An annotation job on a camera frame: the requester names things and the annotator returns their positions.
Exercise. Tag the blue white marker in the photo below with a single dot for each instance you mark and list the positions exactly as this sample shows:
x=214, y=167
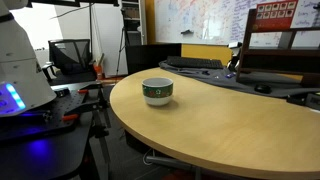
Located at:
x=230, y=75

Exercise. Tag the dark wooden shelf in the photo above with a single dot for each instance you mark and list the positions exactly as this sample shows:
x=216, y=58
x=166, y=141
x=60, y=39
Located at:
x=276, y=60

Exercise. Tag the black computer mouse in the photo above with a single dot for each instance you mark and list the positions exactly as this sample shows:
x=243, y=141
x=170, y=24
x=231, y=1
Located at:
x=262, y=88

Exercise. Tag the red box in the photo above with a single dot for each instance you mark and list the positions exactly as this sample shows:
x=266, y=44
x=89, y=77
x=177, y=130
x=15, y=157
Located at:
x=275, y=15

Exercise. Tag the black robot table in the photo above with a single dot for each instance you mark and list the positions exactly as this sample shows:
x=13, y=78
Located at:
x=50, y=156

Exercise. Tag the white camera on stand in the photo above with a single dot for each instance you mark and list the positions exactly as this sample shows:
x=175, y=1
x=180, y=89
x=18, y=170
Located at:
x=235, y=50

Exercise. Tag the black camera tripod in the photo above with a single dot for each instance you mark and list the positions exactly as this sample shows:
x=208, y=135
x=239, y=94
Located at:
x=122, y=40

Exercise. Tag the whiteboard with writing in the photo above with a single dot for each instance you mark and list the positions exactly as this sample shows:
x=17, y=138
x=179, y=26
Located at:
x=206, y=20

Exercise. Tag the white shelving unit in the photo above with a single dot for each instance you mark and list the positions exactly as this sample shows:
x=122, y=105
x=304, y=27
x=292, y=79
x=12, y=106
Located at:
x=133, y=20

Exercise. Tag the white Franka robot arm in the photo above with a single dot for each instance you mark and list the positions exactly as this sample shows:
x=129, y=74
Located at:
x=20, y=63

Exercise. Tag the black device with label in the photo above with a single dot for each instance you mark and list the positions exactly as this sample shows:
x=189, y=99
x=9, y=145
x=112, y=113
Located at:
x=308, y=100

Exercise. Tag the black keyboard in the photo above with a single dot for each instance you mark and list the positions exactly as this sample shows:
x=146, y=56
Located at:
x=195, y=62

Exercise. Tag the grey cloth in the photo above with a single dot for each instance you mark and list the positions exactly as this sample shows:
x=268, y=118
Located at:
x=213, y=76

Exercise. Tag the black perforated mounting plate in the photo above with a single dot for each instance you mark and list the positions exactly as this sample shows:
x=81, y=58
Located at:
x=63, y=106

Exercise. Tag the black whiteboard eraser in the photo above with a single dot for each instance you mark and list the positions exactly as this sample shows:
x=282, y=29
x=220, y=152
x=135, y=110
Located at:
x=187, y=32

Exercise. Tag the small black object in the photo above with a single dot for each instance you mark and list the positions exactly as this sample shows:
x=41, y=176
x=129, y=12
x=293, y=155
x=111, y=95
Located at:
x=205, y=72

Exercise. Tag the black monitor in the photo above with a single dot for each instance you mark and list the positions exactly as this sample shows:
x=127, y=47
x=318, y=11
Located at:
x=150, y=58

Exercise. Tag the black mesh office chair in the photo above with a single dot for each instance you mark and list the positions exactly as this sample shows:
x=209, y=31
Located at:
x=71, y=56

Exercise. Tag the grey metal table leg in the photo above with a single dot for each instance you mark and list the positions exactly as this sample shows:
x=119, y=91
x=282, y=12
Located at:
x=173, y=163

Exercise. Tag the white mug with green band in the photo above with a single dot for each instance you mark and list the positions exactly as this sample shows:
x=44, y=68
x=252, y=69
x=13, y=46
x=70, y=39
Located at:
x=157, y=90

